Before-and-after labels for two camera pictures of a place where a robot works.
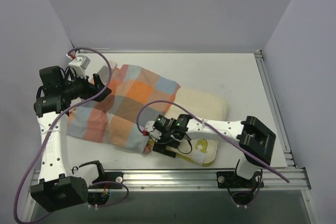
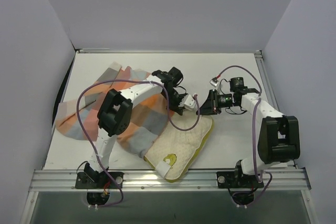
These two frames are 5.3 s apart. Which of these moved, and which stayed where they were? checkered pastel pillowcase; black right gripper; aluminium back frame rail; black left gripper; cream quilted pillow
Moved: cream quilted pillow; black right gripper; black left gripper
Stayed: aluminium back frame rail; checkered pastel pillowcase
